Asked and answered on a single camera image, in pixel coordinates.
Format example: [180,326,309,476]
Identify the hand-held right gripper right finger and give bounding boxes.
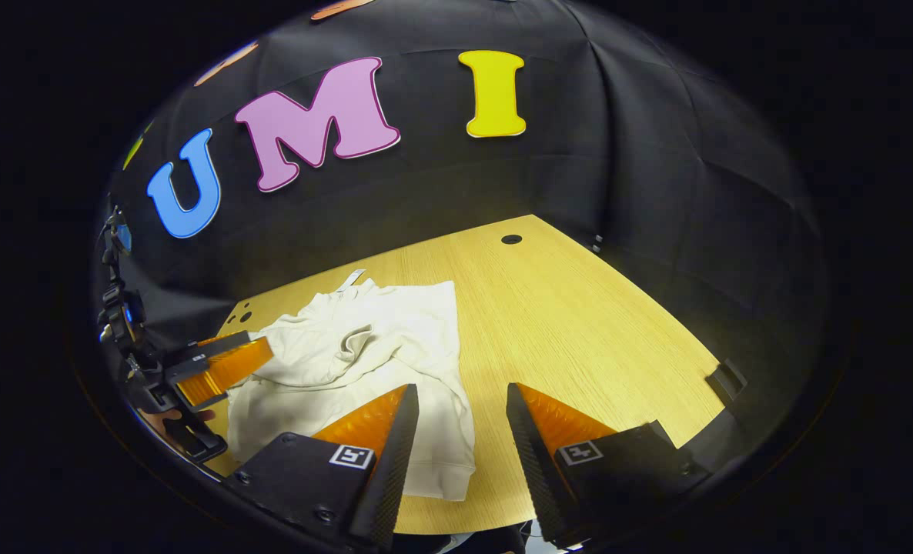
[505,382,715,549]

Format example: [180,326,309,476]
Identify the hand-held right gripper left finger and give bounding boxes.
[222,383,420,551]

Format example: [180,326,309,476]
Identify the white zip-neck sweatshirt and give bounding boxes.
[227,269,477,502]

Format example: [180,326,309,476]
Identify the black backdrop cloth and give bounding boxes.
[95,0,831,432]

